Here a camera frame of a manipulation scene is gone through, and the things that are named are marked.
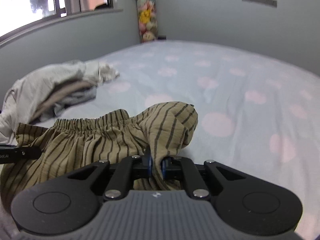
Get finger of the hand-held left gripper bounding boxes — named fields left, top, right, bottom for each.
left=0, top=145, right=42, bottom=165

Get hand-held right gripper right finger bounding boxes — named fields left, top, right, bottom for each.
left=161, top=156, right=263, bottom=201

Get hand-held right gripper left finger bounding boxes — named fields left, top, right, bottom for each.
left=51, top=146, right=153, bottom=201

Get olive striped pants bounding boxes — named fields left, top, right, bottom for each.
left=0, top=101, right=199, bottom=205

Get light grey garment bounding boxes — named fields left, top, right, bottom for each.
left=0, top=60, right=100, bottom=143

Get beige garment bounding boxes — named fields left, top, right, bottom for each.
left=37, top=80, right=92, bottom=115

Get heather grey garment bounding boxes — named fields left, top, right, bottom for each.
left=54, top=86, right=97, bottom=117

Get bed with polka dot sheet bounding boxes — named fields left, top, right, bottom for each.
left=0, top=40, right=320, bottom=240

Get white garment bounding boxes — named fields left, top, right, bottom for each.
left=97, top=62, right=120, bottom=85

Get window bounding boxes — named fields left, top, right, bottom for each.
left=0, top=0, right=113, bottom=37

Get white windowsill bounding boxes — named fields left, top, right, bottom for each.
left=0, top=8, right=124, bottom=52

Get clear tube of plush toys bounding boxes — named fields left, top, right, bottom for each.
left=134, top=0, right=160, bottom=43

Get grey wall socket panel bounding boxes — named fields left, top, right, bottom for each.
left=241, top=0, right=277, bottom=7

